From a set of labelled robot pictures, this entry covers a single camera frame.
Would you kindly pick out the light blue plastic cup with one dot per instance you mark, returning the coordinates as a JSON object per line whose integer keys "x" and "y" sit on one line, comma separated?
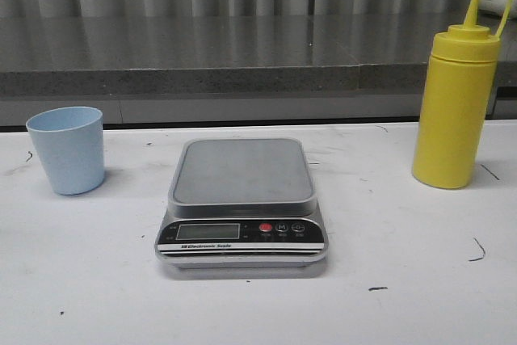
{"x": 69, "y": 144}

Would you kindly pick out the yellow squeeze bottle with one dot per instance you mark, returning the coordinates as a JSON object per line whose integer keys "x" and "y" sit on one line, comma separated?
{"x": 460, "y": 76}

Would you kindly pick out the silver electronic kitchen scale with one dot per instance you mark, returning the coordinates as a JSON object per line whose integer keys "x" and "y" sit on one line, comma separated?
{"x": 243, "y": 205}

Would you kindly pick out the grey stone counter shelf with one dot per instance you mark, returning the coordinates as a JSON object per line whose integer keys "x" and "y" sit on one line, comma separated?
{"x": 215, "y": 71}

